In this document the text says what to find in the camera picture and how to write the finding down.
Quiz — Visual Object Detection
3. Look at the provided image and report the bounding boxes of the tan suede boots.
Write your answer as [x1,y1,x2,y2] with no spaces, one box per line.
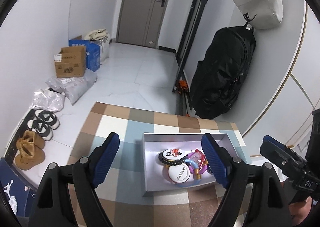
[14,131,45,171]

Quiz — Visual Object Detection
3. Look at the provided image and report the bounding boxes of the person's right hand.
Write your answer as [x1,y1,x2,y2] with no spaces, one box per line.
[289,197,319,226]

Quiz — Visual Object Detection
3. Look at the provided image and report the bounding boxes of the red cartoon hair clip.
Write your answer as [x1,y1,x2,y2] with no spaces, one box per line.
[189,149,206,168]

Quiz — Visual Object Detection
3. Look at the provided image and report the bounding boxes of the white plastic parcel bag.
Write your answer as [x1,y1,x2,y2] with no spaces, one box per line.
[29,89,65,113]

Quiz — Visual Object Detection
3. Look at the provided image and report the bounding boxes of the black white sneakers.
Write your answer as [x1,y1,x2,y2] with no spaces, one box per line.
[27,109,60,141]

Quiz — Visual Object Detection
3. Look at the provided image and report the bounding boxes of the grey plastic parcel bag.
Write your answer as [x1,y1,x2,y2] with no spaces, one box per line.
[46,69,98,105]

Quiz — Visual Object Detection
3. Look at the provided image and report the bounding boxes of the blue jordan shoe box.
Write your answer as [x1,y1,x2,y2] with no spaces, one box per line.
[0,158,36,217]

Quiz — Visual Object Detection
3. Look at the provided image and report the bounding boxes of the brown cardboard box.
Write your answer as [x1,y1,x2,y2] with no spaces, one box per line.
[54,45,86,78]

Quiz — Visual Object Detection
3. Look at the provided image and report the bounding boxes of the black coil tie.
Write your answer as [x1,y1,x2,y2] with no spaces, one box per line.
[158,148,187,166]

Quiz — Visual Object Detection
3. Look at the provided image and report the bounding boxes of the white bag with beige cloth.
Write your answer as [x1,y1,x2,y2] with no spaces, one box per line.
[84,29,111,64]

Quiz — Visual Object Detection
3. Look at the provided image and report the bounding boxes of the red white round badge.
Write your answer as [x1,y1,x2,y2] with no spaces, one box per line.
[168,163,190,184]

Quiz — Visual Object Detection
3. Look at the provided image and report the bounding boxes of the large black bag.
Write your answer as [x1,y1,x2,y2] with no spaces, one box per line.
[190,23,256,120]

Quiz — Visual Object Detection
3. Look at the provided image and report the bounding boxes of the blue cardboard box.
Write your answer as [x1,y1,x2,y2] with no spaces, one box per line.
[69,37,100,72]

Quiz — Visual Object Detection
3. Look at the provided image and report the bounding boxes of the grey door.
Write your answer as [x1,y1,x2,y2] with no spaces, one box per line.
[117,0,168,48]

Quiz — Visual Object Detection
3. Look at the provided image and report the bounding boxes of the grey cardboard box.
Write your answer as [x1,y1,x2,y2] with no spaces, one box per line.
[142,133,216,197]

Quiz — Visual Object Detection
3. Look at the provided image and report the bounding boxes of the purple ring bracelet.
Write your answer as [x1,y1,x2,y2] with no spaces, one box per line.
[186,150,209,175]

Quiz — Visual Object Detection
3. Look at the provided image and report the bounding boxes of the black metal stand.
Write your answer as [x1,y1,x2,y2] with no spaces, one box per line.
[172,0,208,115]

